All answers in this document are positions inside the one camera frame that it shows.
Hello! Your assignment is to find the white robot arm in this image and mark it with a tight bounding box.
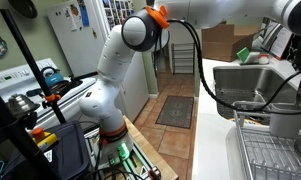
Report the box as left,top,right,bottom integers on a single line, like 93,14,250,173
79,0,301,154

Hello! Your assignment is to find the gray cutlery holder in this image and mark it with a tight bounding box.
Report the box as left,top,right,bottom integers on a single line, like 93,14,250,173
269,103,301,138

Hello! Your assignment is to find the metal shoe rack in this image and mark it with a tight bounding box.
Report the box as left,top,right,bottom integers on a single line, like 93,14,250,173
171,43,195,74

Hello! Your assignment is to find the stainless steel sink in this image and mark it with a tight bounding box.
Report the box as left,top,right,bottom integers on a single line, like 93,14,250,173
213,66,297,119

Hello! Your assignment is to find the green sponge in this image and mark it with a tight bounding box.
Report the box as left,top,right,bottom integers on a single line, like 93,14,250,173
236,47,250,62

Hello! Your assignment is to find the cardboard box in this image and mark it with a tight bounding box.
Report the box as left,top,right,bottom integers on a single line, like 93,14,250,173
201,24,260,62

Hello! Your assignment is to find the patterned floor mat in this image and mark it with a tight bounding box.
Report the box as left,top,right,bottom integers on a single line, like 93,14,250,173
156,96,194,129

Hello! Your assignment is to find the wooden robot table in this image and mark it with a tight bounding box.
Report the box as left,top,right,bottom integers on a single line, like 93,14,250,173
123,116,179,180

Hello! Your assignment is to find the white refrigerator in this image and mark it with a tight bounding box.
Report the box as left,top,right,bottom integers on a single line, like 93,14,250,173
46,0,149,122

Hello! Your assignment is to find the teal kettle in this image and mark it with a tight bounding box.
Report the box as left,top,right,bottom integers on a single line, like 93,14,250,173
41,67,64,87

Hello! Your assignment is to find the black tripod pole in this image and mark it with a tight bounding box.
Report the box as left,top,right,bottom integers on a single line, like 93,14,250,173
0,9,66,124

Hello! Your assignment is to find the white stove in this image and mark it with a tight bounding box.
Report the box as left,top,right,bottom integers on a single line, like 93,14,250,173
0,64,96,129

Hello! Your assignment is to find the red emergency stop button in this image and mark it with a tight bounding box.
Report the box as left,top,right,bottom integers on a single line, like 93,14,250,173
31,128,45,141

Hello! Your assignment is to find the silver pot lid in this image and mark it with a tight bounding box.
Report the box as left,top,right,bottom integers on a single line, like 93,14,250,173
7,94,40,115

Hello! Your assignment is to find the wire dish rack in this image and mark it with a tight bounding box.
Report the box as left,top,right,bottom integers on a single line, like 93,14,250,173
233,101,301,180

